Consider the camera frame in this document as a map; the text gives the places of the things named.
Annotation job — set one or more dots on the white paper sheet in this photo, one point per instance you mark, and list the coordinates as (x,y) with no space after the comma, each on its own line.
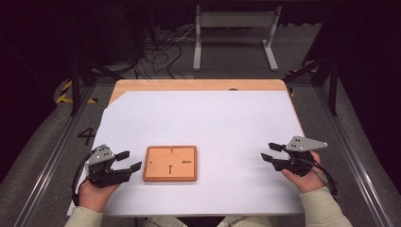
(205,119)

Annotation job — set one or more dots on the yellow black hazard tape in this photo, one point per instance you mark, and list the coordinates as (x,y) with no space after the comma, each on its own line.
(292,92)
(64,99)

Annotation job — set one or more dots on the grey metal stand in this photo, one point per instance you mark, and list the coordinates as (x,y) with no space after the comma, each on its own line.
(236,19)

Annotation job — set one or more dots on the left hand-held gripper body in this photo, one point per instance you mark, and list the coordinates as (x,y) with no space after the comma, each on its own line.
(99,171)

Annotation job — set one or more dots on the aluminium floor rail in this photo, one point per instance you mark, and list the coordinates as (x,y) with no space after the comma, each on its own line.
(353,151)
(50,164)

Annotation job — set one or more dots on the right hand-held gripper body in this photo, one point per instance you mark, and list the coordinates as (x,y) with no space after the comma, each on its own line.
(298,164)

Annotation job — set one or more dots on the black metal stand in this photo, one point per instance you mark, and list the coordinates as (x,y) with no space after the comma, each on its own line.
(75,85)
(333,88)

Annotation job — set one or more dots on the person's left hand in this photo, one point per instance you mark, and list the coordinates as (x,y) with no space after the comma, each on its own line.
(93,198)

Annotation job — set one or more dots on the person's right hand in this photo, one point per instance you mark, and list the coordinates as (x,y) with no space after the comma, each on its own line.
(307,183)

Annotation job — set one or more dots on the square wooden board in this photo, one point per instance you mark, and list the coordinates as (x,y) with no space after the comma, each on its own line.
(160,164)

